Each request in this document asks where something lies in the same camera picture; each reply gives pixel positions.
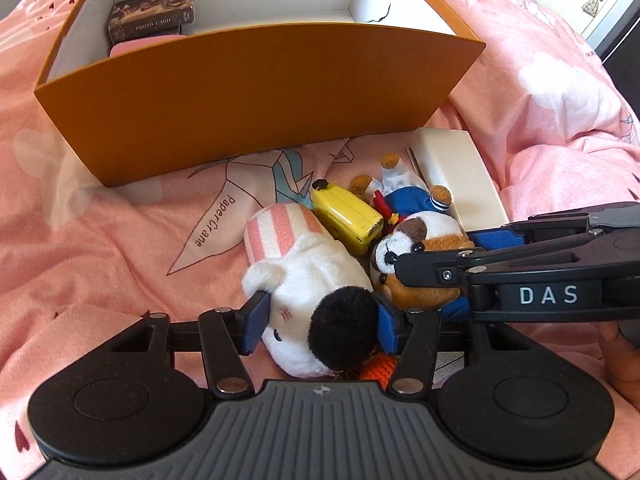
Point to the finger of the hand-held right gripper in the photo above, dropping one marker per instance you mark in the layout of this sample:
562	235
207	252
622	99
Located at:
425	265
500	239

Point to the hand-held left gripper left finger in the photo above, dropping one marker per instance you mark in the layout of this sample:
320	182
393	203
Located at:
257	320

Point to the white plush with striped hat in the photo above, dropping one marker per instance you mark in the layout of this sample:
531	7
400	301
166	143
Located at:
310	270

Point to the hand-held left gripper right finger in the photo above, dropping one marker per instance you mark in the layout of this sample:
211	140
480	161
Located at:
390	327

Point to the small pink box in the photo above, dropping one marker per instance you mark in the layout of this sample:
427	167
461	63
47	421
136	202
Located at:
127	47

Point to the brown dog plush blue outfit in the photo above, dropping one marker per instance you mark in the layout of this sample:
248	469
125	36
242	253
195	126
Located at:
415	200

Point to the orange cardboard box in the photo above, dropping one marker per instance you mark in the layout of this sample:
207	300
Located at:
250	100

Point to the small patterned pouch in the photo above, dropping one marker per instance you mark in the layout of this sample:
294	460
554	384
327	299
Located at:
591	6

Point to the white glossy box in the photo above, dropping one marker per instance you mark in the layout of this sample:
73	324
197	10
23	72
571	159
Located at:
450	160

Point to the person's right hand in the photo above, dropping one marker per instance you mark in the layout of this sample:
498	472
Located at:
622	365

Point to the yellow toy camera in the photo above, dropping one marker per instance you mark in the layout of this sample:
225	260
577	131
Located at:
345	210

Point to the dark photo card box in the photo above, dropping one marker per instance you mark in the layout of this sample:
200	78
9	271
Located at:
145	34
150	7

